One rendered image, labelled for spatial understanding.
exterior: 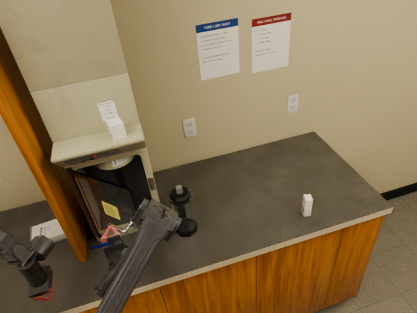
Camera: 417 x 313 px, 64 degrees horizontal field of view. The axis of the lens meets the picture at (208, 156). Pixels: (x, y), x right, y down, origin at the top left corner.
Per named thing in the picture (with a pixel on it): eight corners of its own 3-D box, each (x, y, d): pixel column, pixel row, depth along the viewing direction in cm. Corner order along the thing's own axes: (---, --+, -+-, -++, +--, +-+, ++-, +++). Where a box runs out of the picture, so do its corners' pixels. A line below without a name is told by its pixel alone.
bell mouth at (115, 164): (92, 150, 149) (89, 140, 146) (132, 141, 152) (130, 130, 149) (94, 174, 135) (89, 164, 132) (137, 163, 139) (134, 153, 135)
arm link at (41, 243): (-5, 254, 105) (10, 251, 101) (20, 225, 113) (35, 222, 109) (23, 276, 110) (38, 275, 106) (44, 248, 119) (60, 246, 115)
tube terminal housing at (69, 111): (95, 205, 175) (37, 64, 128) (156, 189, 181) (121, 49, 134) (97, 241, 156) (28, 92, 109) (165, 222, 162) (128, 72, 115)
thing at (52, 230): (33, 232, 164) (30, 226, 162) (66, 221, 168) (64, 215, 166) (33, 250, 155) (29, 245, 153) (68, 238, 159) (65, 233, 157)
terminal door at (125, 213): (97, 235, 152) (67, 168, 128) (152, 258, 140) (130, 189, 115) (96, 236, 152) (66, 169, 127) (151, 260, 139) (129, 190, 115)
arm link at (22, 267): (10, 266, 105) (25, 269, 103) (25, 248, 110) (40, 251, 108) (20, 278, 109) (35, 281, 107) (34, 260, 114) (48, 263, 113)
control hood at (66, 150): (61, 164, 127) (51, 142, 121) (146, 143, 133) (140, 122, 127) (60, 182, 118) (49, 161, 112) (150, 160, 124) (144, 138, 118)
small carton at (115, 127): (109, 135, 122) (105, 120, 118) (122, 130, 123) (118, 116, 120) (113, 141, 118) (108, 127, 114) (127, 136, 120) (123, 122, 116)
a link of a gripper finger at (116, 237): (118, 218, 122) (120, 238, 114) (123, 231, 126) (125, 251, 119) (98, 224, 120) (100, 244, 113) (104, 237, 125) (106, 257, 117)
